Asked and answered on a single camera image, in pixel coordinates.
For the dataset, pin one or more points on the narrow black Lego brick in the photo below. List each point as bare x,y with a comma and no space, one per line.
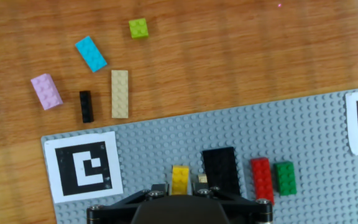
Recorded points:
86,106

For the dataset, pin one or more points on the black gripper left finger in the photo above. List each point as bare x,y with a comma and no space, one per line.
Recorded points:
158,189

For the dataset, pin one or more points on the pink Lego brick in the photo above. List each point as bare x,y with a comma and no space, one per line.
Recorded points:
46,91

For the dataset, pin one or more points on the lime Lego brick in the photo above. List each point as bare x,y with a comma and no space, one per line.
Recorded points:
138,28

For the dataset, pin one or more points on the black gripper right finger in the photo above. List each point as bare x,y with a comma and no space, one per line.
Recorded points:
201,188

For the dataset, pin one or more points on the cyan Lego brick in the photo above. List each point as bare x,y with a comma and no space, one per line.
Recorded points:
91,53

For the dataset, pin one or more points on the yellow Lego brick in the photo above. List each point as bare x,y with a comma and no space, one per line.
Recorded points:
180,180

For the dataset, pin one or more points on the orange wooden board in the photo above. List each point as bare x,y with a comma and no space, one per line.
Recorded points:
228,56

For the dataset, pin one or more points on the red Lego brick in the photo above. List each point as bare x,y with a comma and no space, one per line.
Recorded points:
262,180

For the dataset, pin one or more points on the dark green Lego brick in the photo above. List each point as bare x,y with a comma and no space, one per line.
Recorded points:
286,178

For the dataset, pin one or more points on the tiny tan Lego piece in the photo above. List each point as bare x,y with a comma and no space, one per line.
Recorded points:
202,178

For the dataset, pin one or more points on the long tan Lego brick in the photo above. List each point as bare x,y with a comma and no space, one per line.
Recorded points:
120,94

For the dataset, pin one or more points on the wide black Lego plate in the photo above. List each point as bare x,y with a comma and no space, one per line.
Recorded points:
221,169

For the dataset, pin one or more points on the grey Lego baseplate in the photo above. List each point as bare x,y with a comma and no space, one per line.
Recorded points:
291,130

